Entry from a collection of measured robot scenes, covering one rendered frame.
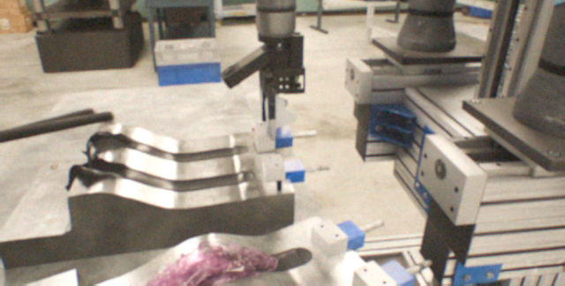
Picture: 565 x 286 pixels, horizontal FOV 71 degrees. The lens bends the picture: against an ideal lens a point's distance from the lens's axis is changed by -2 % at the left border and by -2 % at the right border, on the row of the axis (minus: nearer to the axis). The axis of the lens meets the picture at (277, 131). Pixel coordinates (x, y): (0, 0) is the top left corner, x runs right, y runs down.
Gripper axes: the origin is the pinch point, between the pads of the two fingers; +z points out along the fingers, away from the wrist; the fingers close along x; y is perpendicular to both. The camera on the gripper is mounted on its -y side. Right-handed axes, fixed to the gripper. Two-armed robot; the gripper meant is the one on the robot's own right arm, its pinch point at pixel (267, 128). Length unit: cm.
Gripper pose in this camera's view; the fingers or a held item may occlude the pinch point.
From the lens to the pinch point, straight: 85.0
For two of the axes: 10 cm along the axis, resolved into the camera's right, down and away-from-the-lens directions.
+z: 0.0, 9.0, 4.4
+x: -2.0, -4.3, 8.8
